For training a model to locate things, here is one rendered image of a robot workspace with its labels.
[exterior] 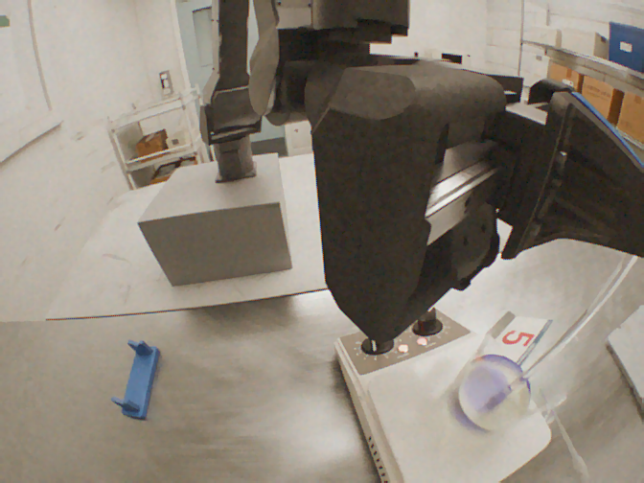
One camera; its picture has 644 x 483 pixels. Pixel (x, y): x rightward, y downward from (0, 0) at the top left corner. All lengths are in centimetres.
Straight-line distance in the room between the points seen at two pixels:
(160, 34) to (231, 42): 285
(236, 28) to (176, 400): 44
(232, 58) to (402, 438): 42
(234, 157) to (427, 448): 40
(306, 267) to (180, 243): 18
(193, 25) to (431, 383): 308
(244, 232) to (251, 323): 12
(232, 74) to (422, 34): 308
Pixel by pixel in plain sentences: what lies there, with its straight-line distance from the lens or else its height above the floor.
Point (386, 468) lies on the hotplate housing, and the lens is 23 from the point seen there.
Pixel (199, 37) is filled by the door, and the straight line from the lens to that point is 306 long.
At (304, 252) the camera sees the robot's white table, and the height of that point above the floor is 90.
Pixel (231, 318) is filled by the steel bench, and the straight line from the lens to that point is 38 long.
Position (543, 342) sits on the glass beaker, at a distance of 20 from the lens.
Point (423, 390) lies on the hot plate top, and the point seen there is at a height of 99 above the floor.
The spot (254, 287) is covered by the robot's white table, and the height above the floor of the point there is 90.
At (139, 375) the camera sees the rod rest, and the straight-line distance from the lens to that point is 39.
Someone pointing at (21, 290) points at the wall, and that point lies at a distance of 157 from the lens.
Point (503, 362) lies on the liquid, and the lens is 22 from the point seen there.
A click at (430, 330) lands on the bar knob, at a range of 28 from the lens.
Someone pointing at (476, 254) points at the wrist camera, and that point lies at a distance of 15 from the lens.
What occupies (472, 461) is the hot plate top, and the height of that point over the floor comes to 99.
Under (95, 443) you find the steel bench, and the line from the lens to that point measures 42.
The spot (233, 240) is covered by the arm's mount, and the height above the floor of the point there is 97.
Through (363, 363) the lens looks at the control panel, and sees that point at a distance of 26.
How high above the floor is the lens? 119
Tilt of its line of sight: 40 degrees down
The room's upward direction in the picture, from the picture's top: 5 degrees counter-clockwise
